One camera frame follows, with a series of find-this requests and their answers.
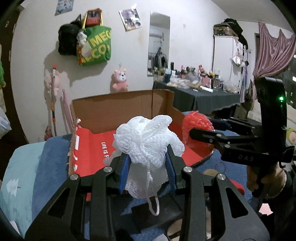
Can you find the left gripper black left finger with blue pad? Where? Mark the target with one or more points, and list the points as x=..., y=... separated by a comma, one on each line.
x=63, y=217

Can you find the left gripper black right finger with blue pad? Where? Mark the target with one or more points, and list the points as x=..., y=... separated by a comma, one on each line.
x=231, y=216

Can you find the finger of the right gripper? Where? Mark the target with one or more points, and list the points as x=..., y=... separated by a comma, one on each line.
x=234, y=149
x=241, y=127

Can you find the red mesh loofah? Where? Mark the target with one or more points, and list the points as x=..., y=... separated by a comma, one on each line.
x=194, y=119

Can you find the white mesh bath loofah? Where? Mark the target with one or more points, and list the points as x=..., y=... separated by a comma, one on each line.
x=145, y=141

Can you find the pink curtain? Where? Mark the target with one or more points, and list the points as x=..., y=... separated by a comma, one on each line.
x=275, y=53

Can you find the white wardrobe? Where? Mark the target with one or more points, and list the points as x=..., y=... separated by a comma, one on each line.
x=228, y=61

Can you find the blue towel blanket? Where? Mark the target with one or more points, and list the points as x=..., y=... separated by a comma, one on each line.
x=36, y=171

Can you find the dark cloth side table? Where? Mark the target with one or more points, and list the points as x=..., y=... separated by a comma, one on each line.
x=201, y=100

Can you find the cardboard box red interior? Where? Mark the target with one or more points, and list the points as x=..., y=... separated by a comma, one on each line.
x=97, y=118

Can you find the orange tipped stick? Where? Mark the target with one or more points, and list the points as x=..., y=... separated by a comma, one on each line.
x=53, y=99

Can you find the green tote bag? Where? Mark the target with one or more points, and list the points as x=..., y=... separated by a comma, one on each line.
x=94, y=45

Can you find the red framed picture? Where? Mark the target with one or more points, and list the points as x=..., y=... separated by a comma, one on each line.
x=93, y=17

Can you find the wall mirror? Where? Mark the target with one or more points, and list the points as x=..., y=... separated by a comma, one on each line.
x=159, y=44

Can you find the pink plush bear keychain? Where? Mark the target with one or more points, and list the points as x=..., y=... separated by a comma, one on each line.
x=119, y=81

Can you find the pink plush toy on wall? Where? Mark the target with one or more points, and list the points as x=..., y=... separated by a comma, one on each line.
x=48, y=84

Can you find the photo poster on wall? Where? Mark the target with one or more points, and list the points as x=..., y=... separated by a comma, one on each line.
x=130, y=19

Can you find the black backpack on wall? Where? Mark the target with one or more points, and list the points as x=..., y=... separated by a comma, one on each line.
x=67, y=37

